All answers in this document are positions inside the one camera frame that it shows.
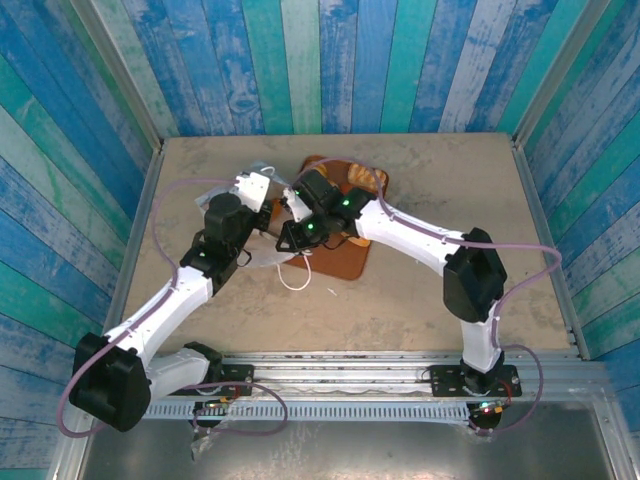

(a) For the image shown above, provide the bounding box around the grey slotted cable duct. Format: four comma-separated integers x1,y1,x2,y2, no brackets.
144,402,474,426

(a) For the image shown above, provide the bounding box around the brown plastic tray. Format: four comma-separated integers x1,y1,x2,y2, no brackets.
287,154,391,281

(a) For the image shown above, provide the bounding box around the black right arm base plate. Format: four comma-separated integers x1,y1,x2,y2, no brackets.
429,364,523,399

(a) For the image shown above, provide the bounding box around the aluminium side rail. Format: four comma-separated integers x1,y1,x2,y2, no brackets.
102,142,166,351
512,139,591,361

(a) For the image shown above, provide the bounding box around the grey metal panel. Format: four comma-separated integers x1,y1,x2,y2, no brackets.
79,417,616,480

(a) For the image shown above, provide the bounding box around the aluminium corner post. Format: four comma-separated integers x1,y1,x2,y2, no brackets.
69,0,165,151
510,0,615,149

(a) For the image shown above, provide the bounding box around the white printed paper bag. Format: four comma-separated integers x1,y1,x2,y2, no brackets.
193,159,314,292

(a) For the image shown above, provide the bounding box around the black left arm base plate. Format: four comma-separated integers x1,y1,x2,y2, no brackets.
189,363,255,398

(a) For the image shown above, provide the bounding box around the aluminium front rail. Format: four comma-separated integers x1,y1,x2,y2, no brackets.
74,349,609,404

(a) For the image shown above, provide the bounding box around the pale twisted fake pastry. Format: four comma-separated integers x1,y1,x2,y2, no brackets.
347,162,389,192

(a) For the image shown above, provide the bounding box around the clear plastic scrap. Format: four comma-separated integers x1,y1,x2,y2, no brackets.
188,429,216,461

